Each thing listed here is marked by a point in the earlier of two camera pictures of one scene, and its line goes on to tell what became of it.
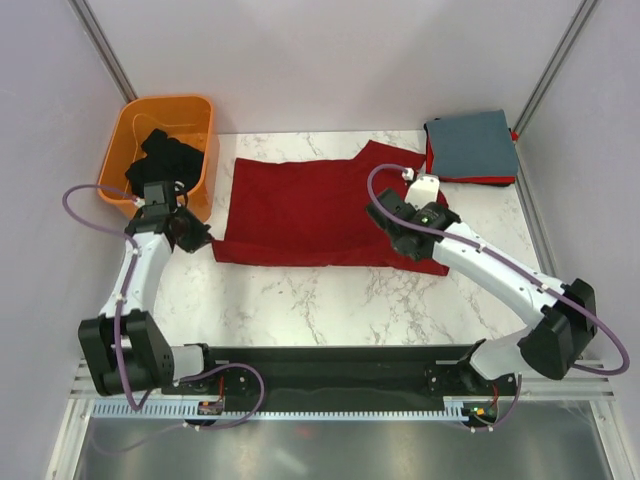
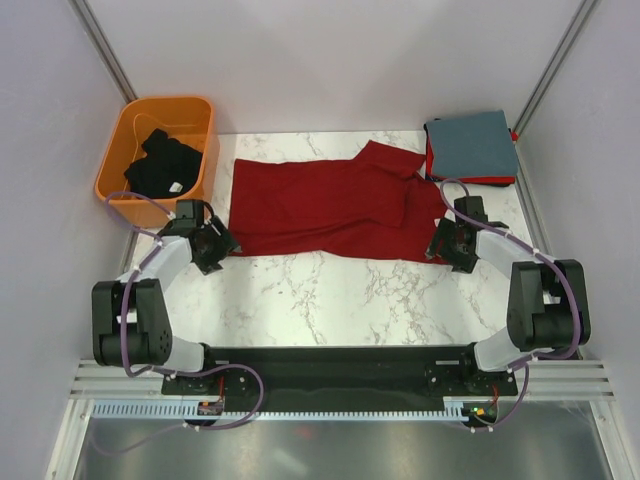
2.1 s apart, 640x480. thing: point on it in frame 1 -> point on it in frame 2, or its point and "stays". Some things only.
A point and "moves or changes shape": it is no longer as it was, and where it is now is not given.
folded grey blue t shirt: (478, 145) stays
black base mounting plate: (340, 373) stays
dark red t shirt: (300, 211) moves or changes shape
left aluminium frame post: (102, 48) stays
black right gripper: (418, 206) -> (445, 229)
